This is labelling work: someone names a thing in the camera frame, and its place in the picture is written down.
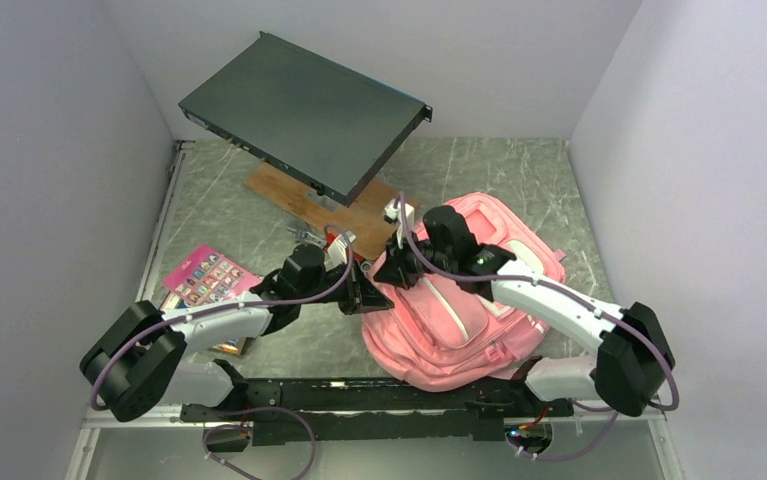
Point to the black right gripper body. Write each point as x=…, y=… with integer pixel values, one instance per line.
x=410, y=267

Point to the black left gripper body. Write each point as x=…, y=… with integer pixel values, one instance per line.
x=346, y=295

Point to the pink student backpack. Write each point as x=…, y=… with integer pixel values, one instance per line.
x=438, y=337

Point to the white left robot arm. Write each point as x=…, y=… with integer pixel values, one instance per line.
x=137, y=364

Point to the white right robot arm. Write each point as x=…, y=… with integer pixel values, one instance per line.
x=628, y=363

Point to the brown wooden board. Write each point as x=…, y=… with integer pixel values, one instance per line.
x=364, y=217

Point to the pink sticker book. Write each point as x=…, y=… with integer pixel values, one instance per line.
x=206, y=276

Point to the dark metal rack unit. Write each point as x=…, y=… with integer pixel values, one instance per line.
x=328, y=126

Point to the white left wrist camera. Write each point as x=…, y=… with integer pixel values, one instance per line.
x=339, y=247

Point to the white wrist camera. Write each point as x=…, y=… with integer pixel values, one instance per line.
x=399, y=213
x=339, y=247

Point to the orange handled adjustable wrench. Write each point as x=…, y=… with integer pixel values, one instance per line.
x=303, y=233

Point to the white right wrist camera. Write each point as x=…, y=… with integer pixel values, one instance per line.
x=399, y=213

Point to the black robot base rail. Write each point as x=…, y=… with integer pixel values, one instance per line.
x=283, y=410

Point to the aluminium frame rail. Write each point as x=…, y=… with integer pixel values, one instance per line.
x=85, y=447

